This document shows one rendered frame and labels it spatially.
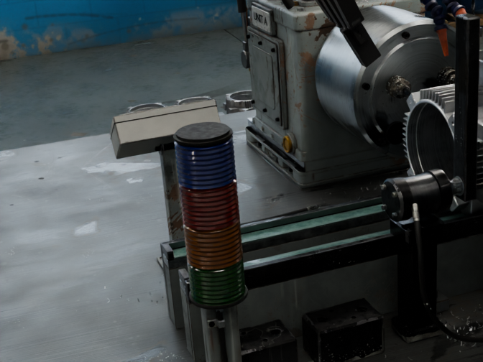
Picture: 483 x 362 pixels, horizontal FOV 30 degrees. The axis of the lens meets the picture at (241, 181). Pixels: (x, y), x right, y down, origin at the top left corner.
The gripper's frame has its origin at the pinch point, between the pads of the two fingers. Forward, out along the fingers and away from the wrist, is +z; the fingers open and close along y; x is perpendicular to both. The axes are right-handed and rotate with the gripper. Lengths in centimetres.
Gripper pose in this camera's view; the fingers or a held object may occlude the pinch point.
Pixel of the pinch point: (360, 42)
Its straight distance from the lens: 136.6
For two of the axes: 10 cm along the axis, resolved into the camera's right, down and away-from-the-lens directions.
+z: 5.4, 7.0, 4.6
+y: -3.3, -3.3, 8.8
